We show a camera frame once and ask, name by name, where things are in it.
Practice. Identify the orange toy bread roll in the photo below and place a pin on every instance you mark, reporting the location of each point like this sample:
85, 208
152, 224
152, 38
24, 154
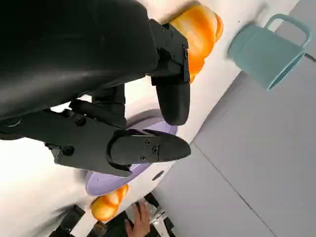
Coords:
200, 37
106, 207

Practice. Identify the black metal frame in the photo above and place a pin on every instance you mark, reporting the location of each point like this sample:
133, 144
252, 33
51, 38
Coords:
160, 212
71, 219

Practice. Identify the person's hand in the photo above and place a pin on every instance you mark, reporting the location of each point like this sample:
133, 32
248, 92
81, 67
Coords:
139, 219

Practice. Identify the pale green mug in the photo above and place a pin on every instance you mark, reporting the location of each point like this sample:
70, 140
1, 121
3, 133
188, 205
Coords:
259, 54

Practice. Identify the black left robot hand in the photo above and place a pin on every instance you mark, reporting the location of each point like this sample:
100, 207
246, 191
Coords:
74, 49

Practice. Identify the lilac plate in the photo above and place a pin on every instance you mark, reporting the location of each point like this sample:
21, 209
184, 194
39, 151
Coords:
106, 182

